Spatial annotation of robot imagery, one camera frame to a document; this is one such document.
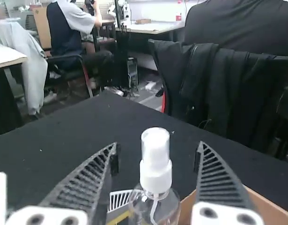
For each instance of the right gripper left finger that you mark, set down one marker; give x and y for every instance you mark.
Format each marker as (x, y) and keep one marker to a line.
(78, 185)

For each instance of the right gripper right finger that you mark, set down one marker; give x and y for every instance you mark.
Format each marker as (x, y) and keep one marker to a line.
(216, 182)

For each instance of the white spray top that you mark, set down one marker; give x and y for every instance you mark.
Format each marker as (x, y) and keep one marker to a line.
(155, 173)

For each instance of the cardboard box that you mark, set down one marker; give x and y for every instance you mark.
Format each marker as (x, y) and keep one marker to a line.
(275, 211)

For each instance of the clear plastic bottle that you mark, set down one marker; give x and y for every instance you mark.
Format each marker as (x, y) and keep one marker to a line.
(168, 211)

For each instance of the black jacket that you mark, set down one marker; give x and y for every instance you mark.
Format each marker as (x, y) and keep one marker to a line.
(228, 93)

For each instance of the white coat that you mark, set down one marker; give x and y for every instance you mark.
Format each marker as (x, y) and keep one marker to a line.
(33, 70)

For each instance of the white-topped desk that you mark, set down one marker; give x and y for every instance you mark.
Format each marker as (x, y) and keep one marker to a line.
(5, 55)
(146, 28)

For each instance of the person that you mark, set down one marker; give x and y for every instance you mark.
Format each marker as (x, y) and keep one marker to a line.
(239, 23)
(61, 30)

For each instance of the wooden-backed chair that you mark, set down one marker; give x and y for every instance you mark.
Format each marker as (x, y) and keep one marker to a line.
(42, 28)

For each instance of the chair with red-black frame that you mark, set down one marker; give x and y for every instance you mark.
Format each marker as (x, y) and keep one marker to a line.
(166, 99)

